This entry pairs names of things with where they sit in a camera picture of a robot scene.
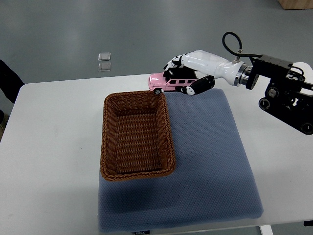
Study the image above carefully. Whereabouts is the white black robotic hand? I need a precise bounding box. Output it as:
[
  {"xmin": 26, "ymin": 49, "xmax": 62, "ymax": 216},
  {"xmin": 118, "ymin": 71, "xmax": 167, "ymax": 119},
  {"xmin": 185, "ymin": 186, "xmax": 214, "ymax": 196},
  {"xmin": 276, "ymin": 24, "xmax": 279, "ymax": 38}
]
[{"xmin": 163, "ymin": 50, "xmax": 251, "ymax": 95}]

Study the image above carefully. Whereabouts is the person in black clothes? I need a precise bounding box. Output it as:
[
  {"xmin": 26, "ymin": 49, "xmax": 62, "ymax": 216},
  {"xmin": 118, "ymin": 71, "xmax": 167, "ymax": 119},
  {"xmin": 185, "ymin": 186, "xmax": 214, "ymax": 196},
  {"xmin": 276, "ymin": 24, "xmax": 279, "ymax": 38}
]
[{"xmin": 0, "ymin": 59, "xmax": 25, "ymax": 128}]

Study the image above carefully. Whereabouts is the upper floor socket plate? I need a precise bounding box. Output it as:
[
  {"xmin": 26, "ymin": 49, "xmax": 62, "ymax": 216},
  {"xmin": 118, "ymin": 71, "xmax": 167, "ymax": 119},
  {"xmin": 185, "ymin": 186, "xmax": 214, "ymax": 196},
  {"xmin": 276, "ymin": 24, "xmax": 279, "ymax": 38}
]
[{"xmin": 98, "ymin": 52, "xmax": 111, "ymax": 61}]

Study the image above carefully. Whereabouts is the blue grey cushion mat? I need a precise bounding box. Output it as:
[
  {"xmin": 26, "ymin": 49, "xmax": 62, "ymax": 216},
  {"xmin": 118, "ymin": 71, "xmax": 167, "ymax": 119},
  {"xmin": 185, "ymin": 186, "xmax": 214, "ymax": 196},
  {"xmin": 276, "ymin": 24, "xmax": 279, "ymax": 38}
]
[{"xmin": 98, "ymin": 89, "xmax": 263, "ymax": 233}]

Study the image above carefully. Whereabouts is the pink toy car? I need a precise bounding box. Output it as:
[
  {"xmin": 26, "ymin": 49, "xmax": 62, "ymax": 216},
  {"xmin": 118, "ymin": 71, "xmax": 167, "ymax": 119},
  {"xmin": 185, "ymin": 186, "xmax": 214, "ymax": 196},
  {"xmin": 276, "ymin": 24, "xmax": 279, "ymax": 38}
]
[{"xmin": 148, "ymin": 72, "xmax": 198, "ymax": 94}]

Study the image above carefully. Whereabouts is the wooden box corner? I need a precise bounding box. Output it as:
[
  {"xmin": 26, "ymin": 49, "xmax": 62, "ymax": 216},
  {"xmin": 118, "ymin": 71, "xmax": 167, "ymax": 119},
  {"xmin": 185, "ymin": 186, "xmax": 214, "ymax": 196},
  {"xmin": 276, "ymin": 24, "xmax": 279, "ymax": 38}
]
[{"xmin": 278, "ymin": 0, "xmax": 313, "ymax": 10}]

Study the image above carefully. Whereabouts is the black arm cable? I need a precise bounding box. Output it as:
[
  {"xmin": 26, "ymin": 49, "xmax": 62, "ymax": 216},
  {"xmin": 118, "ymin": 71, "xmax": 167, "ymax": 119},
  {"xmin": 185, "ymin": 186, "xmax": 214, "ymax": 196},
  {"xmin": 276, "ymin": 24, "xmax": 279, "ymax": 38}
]
[{"xmin": 222, "ymin": 31, "xmax": 262, "ymax": 65}]

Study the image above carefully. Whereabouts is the white table leg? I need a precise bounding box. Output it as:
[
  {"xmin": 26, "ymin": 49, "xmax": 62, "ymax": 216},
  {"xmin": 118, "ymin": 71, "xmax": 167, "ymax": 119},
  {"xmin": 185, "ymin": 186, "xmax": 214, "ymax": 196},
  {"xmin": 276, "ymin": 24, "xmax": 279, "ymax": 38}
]
[{"xmin": 259, "ymin": 225, "xmax": 273, "ymax": 235}]

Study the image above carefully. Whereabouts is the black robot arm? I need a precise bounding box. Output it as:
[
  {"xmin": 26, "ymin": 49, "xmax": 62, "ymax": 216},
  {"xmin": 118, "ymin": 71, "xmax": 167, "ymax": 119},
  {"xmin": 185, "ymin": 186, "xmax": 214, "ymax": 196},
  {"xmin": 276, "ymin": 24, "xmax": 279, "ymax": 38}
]
[{"xmin": 246, "ymin": 55, "xmax": 313, "ymax": 135}]

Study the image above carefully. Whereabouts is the brown wicker basket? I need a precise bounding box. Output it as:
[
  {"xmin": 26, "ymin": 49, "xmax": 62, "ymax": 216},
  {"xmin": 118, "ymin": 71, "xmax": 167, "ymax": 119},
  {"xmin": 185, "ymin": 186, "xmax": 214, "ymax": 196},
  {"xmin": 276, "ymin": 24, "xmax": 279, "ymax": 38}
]
[{"xmin": 100, "ymin": 91, "xmax": 176, "ymax": 182}]

